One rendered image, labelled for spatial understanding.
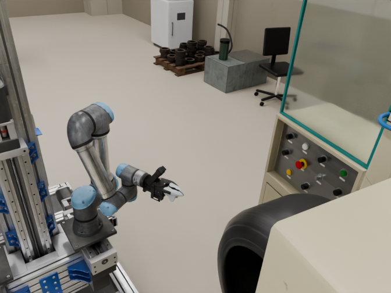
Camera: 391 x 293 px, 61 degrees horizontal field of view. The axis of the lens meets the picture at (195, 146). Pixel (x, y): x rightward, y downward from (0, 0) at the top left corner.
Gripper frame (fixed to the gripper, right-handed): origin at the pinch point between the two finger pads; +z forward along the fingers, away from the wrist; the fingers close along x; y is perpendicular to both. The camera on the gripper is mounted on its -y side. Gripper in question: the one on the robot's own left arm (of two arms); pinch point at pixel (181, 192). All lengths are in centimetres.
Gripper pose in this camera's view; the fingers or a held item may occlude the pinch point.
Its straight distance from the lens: 148.9
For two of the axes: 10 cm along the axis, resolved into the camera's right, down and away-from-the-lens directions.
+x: -5.0, 3.6, -7.9
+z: 8.6, 3.2, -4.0
